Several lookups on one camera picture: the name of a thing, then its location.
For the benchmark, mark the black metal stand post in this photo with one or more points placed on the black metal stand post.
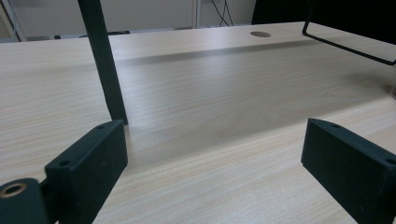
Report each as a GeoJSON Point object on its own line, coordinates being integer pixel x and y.
{"type": "Point", "coordinates": [104, 62]}

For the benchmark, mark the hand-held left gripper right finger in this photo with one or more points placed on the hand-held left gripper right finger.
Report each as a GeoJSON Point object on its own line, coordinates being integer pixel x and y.
{"type": "Point", "coordinates": [351, 165]}

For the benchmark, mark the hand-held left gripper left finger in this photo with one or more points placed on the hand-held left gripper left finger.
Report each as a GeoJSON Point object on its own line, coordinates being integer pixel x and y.
{"type": "Point", "coordinates": [87, 168]}

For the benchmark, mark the white vertical post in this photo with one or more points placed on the white vertical post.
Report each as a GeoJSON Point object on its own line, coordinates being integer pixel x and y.
{"type": "Point", "coordinates": [196, 14]}

